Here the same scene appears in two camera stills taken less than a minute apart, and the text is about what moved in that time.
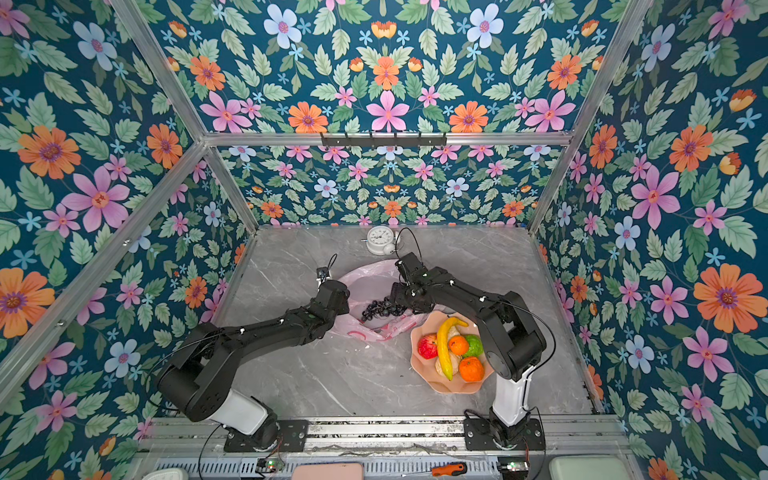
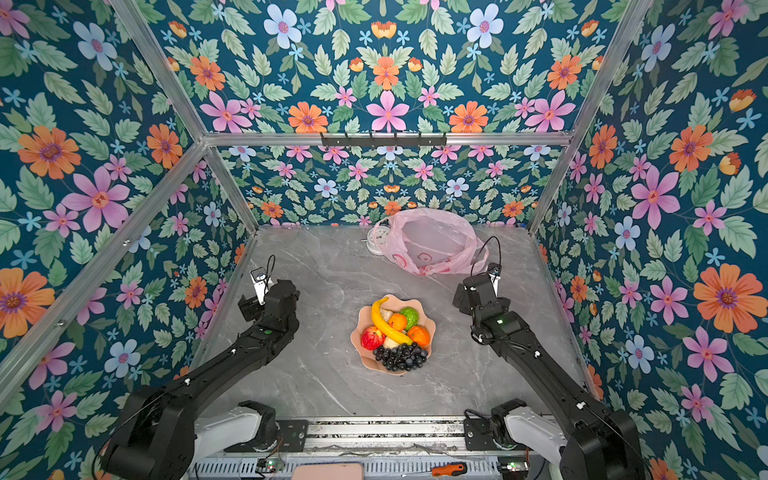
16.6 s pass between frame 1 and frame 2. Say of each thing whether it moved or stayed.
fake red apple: moved
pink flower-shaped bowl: moved
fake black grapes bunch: moved
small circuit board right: stayed
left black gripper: moved
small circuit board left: stayed
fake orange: moved
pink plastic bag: moved
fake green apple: moved
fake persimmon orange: moved
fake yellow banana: moved
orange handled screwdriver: stayed
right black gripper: moved
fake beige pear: moved
